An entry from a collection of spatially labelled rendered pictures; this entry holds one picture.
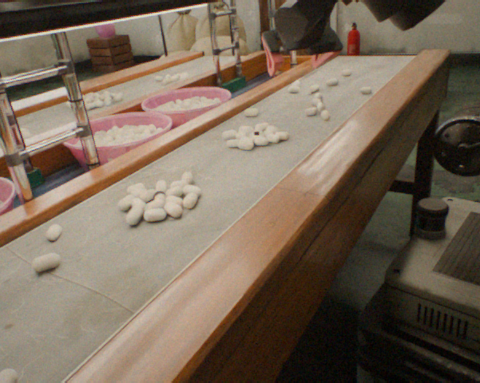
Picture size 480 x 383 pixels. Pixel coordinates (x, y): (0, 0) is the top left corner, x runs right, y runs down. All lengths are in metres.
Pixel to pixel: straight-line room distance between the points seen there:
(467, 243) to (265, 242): 0.66
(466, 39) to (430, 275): 4.39
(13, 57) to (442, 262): 6.12
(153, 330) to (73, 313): 0.13
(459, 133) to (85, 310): 0.75
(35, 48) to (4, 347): 6.37
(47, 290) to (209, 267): 0.22
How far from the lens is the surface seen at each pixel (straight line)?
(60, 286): 0.63
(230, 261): 0.55
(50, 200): 0.82
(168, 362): 0.45
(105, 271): 0.63
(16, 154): 0.82
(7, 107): 1.09
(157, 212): 0.71
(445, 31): 5.28
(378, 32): 5.39
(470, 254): 1.11
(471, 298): 0.99
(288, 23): 0.72
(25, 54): 6.75
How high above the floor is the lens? 1.09
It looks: 26 degrees down
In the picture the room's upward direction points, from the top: 6 degrees counter-clockwise
